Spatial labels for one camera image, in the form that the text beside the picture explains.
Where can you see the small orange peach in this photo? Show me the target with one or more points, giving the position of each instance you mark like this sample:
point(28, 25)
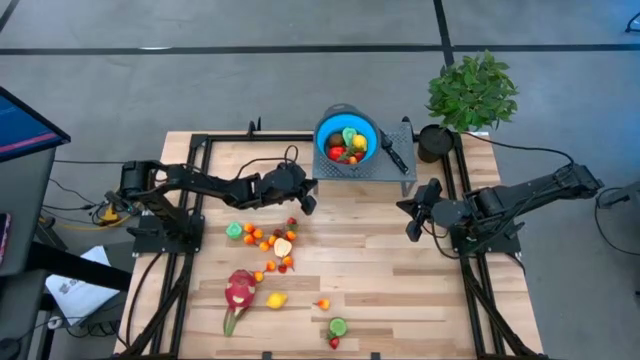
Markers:
point(258, 276)
point(248, 228)
point(249, 239)
point(290, 235)
point(258, 233)
point(270, 265)
point(264, 246)
point(273, 240)

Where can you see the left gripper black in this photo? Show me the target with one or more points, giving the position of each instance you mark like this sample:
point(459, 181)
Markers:
point(285, 182)

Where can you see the green kiwi half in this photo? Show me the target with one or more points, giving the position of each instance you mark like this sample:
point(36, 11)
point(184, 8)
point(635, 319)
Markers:
point(338, 327)

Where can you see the monitor with blue screen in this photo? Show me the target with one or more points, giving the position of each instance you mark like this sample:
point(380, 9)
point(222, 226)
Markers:
point(25, 125)

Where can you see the white paper sheet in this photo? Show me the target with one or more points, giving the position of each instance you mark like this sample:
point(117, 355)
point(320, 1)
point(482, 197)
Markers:
point(75, 295)

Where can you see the green potted artificial plant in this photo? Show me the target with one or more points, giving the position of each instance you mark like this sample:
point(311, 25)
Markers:
point(472, 92)

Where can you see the small red strawberry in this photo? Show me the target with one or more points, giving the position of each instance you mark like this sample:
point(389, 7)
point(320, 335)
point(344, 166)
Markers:
point(282, 269)

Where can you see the small orange pear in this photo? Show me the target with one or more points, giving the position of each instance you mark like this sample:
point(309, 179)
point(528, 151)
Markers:
point(288, 261)
point(324, 304)
point(353, 160)

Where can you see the black desk crossbar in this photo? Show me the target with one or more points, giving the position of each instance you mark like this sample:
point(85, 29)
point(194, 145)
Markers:
point(75, 265)

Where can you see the black knife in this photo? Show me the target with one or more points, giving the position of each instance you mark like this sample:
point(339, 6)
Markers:
point(395, 152)

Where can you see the brown kiwi fruit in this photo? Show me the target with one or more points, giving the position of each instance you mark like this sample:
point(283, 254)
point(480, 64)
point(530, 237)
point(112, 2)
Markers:
point(336, 139)

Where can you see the yellow lemon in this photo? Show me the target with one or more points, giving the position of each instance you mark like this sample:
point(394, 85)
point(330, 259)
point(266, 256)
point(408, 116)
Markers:
point(276, 300)
point(360, 143)

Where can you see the pink dragon fruit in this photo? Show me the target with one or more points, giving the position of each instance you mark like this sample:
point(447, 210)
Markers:
point(240, 292)

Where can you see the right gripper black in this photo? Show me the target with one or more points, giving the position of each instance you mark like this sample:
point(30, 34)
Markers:
point(447, 214)

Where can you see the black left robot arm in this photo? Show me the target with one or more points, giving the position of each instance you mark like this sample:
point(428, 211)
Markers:
point(200, 180)

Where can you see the black table edge clamp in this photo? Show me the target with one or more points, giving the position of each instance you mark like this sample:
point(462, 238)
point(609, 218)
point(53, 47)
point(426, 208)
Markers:
point(267, 356)
point(375, 356)

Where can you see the grey perforated metal shelf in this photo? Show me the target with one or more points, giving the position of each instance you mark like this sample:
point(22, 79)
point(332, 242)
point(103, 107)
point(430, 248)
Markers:
point(370, 172)

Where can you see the blue collapsible colander bowl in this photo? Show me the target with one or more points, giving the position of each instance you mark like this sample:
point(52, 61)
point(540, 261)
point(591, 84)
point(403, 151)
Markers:
point(325, 125)

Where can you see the green avocado half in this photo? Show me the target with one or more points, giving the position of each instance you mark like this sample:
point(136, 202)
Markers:
point(349, 135)
point(234, 230)

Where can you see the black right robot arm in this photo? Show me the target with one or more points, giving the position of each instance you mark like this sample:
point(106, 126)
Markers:
point(530, 192)

